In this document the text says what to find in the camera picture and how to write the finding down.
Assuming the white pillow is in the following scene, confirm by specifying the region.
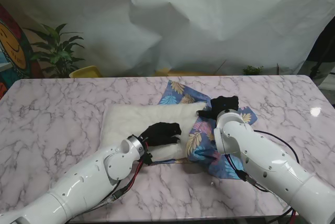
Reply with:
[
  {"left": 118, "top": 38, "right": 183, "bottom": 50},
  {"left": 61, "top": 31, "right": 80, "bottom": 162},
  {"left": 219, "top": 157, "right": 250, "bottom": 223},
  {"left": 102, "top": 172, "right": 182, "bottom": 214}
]
[{"left": 100, "top": 102, "right": 207, "bottom": 163}]

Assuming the small green plant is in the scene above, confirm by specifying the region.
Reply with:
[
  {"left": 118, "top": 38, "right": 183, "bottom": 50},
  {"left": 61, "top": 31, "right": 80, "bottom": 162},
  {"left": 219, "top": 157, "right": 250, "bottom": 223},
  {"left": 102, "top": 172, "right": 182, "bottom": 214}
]
[{"left": 242, "top": 65, "right": 264, "bottom": 76}]

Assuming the yellow wooden bench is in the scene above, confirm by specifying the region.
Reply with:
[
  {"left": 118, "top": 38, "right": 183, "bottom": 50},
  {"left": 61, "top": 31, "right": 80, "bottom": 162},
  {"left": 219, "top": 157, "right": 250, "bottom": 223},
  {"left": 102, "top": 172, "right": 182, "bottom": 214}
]
[{"left": 154, "top": 67, "right": 228, "bottom": 77}]

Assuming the red black right arm cable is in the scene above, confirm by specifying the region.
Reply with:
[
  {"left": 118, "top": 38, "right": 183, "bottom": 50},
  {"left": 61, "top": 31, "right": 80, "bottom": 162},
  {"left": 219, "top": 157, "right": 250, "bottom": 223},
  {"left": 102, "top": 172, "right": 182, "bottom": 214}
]
[{"left": 225, "top": 129, "right": 300, "bottom": 224}]

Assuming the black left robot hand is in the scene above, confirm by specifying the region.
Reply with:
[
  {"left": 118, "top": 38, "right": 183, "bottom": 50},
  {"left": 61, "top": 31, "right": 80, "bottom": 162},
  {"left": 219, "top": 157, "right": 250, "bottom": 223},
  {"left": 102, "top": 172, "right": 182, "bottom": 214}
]
[{"left": 140, "top": 121, "right": 182, "bottom": 147}]

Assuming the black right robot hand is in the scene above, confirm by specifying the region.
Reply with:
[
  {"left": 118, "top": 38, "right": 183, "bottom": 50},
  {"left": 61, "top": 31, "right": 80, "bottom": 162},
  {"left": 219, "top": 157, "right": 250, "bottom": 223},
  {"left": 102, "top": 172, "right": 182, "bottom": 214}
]
[{"left": 195, "top": 95, "right": 240, "bottom": 120}]

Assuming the red black left arm cable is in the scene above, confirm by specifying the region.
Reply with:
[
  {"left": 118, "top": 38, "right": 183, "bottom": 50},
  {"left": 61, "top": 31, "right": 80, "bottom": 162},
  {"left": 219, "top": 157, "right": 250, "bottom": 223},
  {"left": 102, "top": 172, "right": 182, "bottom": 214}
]
[{"left": 99, "top": 142, "right": 152, "bottom": 206}]

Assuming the white backdrop sheet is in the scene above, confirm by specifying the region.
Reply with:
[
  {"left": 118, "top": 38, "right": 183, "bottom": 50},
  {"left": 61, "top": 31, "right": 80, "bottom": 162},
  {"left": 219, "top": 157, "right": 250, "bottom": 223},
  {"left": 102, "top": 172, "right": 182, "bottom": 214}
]
[{"left": 0, "top": 0, "right": 335, "bottom": 78}]

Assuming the blue leaf-print pillowcase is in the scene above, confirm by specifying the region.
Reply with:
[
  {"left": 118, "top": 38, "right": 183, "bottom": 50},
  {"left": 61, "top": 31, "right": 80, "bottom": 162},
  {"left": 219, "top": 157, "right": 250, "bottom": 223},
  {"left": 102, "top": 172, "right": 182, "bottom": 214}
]
[{"left": 157, "top": 80, "right": 259, "bottom": 180}]

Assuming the large green potted plant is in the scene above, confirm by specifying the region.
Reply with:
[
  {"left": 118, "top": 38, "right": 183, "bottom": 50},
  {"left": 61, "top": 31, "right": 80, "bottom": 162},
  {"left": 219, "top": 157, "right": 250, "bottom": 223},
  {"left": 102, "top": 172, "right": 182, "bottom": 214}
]
[{"left": 25, "top": 23, "right": 86, "bottom": 79}]

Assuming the yellow plastic chair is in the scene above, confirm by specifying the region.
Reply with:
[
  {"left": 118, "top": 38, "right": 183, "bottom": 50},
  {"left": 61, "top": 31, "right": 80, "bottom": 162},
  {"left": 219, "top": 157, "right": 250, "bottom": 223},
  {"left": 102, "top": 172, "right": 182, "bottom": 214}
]
[{"left": 69, "top": 65, "right": 103, "bottom": 79}]

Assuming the dark stand with equipment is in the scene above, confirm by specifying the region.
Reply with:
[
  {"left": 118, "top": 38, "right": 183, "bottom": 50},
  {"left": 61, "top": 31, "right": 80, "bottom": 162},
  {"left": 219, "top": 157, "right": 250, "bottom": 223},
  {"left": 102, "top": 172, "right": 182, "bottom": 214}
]
[{"left": 305, "top": 19, "right": 335, "bottom": 90}]

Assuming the red black arm cable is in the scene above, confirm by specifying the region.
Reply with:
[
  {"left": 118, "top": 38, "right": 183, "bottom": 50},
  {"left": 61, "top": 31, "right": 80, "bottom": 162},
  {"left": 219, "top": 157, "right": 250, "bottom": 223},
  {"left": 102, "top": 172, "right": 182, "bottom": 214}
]
[
  {"left": 225, "top": 129, "right": 300, "bottom": 224},
  {"left": 99, "top": 142, "right": 152, "bottom": 206}
]

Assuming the colourful smiley face board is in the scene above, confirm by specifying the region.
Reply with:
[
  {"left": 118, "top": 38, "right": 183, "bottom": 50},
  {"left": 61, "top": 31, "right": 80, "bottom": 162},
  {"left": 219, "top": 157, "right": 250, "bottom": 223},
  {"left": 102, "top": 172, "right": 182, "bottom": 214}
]
[{"left": 0, "top": 3, "right": 44, "bottom": 99}]

